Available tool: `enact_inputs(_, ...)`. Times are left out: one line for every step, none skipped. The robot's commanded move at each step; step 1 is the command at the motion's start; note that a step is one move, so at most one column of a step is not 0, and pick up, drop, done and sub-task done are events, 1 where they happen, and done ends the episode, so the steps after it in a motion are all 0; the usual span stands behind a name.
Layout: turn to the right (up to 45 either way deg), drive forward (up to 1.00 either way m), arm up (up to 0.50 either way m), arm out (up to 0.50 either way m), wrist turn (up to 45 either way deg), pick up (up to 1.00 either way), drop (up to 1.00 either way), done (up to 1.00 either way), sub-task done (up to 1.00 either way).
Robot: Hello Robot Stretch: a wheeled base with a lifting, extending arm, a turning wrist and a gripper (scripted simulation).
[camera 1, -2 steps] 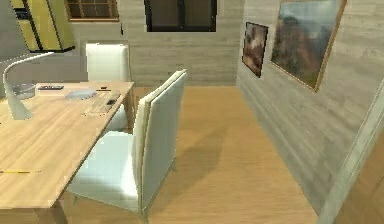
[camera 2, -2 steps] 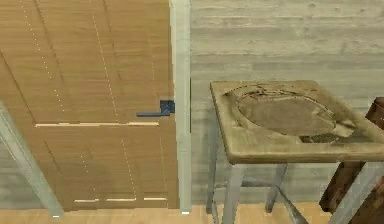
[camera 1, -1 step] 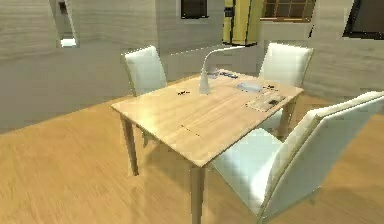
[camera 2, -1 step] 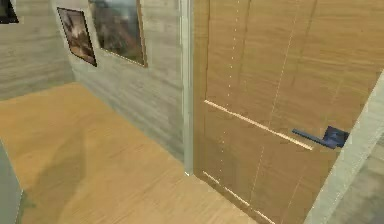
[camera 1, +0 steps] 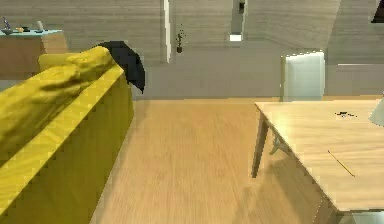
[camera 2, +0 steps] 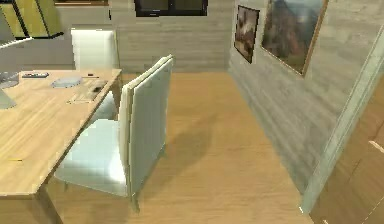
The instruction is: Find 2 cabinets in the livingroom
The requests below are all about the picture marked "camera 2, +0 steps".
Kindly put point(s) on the white padded chair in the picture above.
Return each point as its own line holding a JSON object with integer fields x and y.
{"x": 95, "y": 50}
{"x": 146, "y": 123}

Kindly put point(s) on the black framed window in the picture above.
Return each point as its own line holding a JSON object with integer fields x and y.
{"x": 170, "y": 7}

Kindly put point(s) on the thin dark pen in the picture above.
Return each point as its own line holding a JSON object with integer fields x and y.
{"x": 90, "y": 76}

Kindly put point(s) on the grey round plate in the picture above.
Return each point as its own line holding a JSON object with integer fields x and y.
{"x": 66, "y": 82}

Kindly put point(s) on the light wooden table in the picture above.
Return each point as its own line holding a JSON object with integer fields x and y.
{"x": 36, "y": 130}

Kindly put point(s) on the dark remote control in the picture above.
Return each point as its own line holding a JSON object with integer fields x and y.
{"x": 35, "y": 75}

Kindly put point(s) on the brown wooden room door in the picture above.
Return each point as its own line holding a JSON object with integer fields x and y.
{"x": 356, "y": 173}

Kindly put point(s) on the yellow pencil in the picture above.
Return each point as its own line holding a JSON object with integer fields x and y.
{"x": 15, "y": 160}

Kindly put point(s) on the grey laptop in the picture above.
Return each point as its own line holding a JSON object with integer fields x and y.
{"x": 6, "y": 66}

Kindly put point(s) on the dark framed wall picture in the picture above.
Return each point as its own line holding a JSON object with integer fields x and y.
{"x": 246, "y": 33}

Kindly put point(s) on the wood framed wall picture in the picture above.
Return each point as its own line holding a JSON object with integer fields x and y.
{"x": 291, "y": 33}

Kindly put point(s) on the yellow cabinet with black frame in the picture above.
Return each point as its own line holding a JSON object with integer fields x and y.
{"x": 31, "y": 18}

